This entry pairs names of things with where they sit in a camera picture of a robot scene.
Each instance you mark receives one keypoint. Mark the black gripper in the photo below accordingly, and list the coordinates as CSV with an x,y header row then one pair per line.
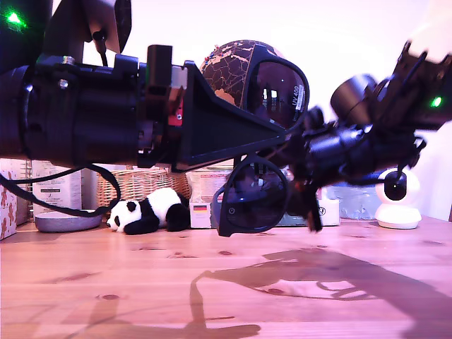
x,y
99,113

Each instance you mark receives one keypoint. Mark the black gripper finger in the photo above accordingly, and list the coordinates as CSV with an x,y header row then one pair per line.
x,y
219,120
310,208
226,159

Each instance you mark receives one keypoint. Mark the black Google sunglasses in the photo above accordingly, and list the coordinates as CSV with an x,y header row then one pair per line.
x,y
275,92

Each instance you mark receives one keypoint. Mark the white pink labelled tin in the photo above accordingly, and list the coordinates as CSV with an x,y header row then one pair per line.
x,y
208,187

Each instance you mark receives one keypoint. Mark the large clear water bottle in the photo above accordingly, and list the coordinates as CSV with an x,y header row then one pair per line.
x,y
353,201

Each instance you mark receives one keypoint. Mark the brown cork globe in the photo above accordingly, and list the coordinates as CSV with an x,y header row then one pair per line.
x,y
226,70

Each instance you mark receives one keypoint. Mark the printed cardboard tray box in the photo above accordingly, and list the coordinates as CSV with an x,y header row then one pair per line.
x,y
199,215

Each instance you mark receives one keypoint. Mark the panda plush toy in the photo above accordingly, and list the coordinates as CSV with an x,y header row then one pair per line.
x,y
159,205

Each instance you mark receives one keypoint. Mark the white printed carton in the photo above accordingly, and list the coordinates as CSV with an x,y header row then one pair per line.
x,y
60,189

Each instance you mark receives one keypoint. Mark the grey bowl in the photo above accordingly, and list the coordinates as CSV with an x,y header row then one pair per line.
x,y
67,222

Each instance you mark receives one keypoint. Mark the clear plastic storage container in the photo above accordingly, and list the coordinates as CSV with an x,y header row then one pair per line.
x,y
23,212

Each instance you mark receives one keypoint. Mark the gingerbread print box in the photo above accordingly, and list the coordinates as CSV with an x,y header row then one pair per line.
x,y
7,219

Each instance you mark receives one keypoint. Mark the small white round camera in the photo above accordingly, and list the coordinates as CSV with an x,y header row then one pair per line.
x,y
395,215

